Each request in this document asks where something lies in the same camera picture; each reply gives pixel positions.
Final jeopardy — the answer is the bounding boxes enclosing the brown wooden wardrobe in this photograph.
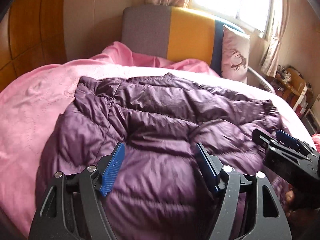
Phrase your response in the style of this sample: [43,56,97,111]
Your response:
[1,0,67,89]

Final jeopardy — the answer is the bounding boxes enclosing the grey curved bed rail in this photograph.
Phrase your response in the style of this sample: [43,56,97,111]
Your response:
[247,66,276,94]

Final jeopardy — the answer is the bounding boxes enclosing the deer print pillow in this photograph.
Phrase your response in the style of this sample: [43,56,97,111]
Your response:
[221,25,250,83]

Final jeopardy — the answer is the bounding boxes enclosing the bright window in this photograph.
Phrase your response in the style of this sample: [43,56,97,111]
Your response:
[189,0,273,37]

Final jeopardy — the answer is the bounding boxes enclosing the grey yellow blue headboard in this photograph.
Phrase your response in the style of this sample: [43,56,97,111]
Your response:
[121,4,244,75]

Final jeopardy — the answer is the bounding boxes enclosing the right hand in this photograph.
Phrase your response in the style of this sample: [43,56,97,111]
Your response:
[284,189,298,219]

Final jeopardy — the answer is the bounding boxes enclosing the purple quilted down jacket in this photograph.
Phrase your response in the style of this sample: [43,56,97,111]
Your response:
[36,74,285,239]

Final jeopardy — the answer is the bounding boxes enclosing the cluttered wooden side table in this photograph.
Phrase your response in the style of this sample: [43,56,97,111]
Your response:
[267,65,319,135]

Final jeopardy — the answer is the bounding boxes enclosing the pink bed cover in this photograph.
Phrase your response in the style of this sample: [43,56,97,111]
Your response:
[0,41,317,238]

